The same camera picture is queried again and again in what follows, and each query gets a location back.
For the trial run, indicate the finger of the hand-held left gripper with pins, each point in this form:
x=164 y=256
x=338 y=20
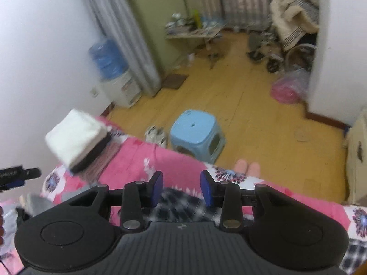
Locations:
x=28 y=172

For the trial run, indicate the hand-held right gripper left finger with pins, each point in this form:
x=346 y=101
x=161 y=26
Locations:
x=156 y=189

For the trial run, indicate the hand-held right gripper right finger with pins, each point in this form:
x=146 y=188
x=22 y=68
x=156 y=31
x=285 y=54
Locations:
x=207 y=190

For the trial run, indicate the black white plaid pants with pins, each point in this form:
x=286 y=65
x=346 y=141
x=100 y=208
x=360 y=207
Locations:
x=186 y=206

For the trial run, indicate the grey crumpled clothes pile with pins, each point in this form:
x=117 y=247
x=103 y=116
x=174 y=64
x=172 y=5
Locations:
x=37 y=204

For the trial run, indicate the folded clothes stack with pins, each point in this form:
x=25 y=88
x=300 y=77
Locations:
x=74 y=134

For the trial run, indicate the pink floral blanket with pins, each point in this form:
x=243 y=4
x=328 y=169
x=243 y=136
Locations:
x=172 y=160

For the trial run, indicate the white patterned sneakers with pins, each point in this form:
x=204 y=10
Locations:
x=154 y=134

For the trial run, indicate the light blue plastic stool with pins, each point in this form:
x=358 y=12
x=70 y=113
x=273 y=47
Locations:
x=192 y=126

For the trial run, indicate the white water dispenser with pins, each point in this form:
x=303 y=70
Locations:
x=123 y=90

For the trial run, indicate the brown floor mat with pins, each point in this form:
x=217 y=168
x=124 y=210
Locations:
x=175 y=81

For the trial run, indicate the clear plastic scrap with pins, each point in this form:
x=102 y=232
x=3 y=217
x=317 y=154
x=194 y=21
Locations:
x=302 y=137

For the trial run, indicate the pink plastic bag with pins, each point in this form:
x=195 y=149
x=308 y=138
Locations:
x=286 y=90

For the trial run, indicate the cluttered folding table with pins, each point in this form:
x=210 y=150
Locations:
x=195 y=34

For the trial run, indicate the grey striped curtain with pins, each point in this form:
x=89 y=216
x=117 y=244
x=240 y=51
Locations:
x=129 y=34

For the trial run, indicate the yellow bottle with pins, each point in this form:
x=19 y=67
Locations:
x=196 y=20

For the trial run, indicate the striped balcony curtain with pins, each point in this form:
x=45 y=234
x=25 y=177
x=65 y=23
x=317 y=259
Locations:
x=243 y=5

